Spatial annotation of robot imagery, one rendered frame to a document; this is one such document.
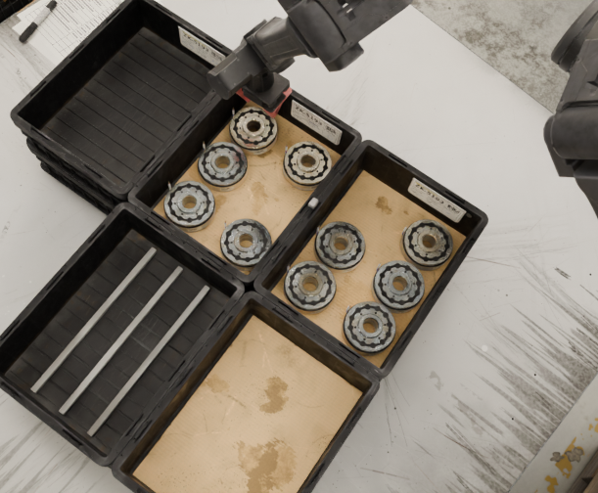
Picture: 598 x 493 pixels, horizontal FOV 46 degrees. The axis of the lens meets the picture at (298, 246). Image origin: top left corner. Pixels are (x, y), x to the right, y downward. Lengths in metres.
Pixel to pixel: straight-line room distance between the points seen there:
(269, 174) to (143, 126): 0.29
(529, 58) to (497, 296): 1.44
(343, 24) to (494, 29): 2.12
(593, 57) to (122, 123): 1.05
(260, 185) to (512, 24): 1.70
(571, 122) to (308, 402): 0.79
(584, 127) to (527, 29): 2.22
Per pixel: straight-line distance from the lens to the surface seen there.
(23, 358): 1.44
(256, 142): 1.51
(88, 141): 1.58
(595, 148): 0.76
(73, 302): 1.45
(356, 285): 1.43
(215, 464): 1.35
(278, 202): 1.48
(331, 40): 0.84
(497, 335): 1.62
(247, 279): 1.31
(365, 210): 1.49
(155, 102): 1.61
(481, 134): 1.80
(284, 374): 1.37
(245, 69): 1.25
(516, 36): 2.94
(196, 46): 1.61
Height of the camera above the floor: 2.18
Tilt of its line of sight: 69 degrees down
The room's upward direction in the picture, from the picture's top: 11 degrees clockwise
